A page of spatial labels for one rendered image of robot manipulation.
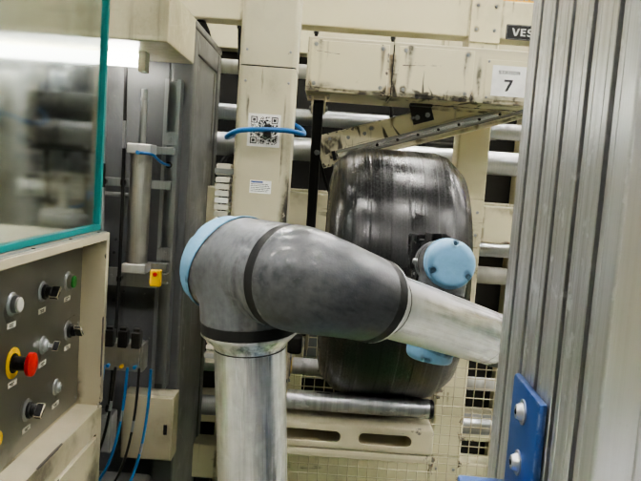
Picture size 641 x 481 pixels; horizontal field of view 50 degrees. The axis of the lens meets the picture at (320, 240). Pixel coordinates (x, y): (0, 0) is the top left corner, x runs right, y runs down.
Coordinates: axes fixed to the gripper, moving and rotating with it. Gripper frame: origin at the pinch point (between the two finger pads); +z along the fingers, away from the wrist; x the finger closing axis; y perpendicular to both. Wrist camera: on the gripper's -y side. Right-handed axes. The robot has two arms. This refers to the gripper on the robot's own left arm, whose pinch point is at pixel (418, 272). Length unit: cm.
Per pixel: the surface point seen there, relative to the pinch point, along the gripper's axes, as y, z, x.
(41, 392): -27, -12, 69
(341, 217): 10.5, 6.6, 15.8
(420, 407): -30.8, 19.3, -5.3
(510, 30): 76, 72, -34
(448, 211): 13.2, 5.6, -6.4
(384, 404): -30.5, 19.4, 2.7
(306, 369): -28, 47, 21
